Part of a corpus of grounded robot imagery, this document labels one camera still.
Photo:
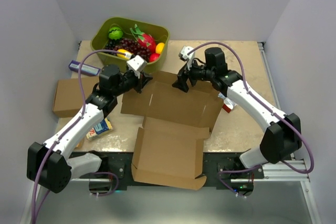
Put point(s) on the dark purple toy grapes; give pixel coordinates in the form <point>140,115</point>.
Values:
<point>133,47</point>

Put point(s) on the orange sponge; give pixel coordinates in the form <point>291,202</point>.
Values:
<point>80,144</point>

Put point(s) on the pink toy dragon fruit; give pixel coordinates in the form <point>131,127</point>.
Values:
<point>145,40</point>

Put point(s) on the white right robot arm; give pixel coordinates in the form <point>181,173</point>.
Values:
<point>280,130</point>

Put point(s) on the black toy grapes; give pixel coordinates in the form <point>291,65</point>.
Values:
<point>112,45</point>

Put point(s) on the red toy apple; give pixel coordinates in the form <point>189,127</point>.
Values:
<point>153,57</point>

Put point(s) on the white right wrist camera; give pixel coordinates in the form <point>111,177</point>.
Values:
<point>186,54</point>

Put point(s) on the closed brown cardboard box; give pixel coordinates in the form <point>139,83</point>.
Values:
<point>68,98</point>

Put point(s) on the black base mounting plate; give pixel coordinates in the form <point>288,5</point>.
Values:
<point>222,169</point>

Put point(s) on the red white snack packet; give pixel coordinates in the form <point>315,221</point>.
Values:
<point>227,103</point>

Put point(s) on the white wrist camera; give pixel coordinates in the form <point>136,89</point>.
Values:
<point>186,54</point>
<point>137,63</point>

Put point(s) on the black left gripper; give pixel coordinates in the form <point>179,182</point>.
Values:
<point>140,81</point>

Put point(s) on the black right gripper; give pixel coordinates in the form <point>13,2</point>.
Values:
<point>184,74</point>

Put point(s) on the aluminium frame rail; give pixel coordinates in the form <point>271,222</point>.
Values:
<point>280,172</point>

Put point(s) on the olive green plastic bin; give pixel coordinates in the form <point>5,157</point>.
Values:
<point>159,33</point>

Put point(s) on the purple rectangular box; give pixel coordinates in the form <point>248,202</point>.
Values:
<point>87,70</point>

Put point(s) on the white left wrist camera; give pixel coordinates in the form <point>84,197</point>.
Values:
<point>137,63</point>

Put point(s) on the green toy melon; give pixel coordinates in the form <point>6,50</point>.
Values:
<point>115,33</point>

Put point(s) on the orange toy fruit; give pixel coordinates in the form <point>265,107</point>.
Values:
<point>159,48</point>

